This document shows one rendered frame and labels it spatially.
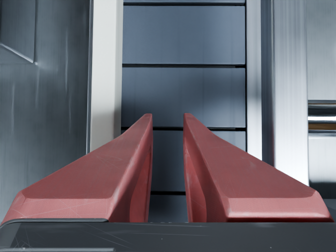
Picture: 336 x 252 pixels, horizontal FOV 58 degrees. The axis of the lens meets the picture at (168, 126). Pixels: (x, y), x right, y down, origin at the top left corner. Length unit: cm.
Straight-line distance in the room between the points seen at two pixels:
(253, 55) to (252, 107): 3
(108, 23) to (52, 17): 11
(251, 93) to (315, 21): 10
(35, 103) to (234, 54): 15
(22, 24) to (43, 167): 11
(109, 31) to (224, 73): 7
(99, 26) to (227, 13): 8
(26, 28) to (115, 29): 11
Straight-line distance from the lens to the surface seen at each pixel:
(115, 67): 16
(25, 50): 25
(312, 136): 22
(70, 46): 26
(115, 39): 16
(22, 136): 26
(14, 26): 24
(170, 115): 18
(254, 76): 19
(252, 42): 20
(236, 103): 19
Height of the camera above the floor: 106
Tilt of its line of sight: 87 degrees down
